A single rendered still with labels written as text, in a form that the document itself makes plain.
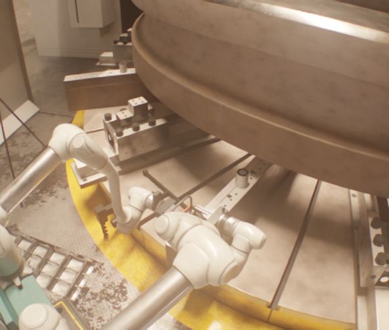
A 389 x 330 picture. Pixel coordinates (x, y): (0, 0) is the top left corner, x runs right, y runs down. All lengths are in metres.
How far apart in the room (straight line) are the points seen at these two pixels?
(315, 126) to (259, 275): 0.97
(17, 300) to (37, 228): 1.58
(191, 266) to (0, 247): 0.82
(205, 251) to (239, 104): 1.22
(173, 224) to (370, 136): 1.27
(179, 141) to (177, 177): 0.37
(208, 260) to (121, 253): 1.72
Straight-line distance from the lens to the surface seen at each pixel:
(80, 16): 5.66
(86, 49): 6.30
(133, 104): 2.79
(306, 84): 1.99
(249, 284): 2.22
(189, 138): 3.14
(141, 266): 2.67
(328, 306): 2.24
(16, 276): 1.66
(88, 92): 3.84
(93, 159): 1.64
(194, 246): 1.13
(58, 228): 3.07
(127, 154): 2.81
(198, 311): 2.45
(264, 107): 2.10
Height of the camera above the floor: 2.17
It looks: 39 degrees down
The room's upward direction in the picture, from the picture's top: straight up
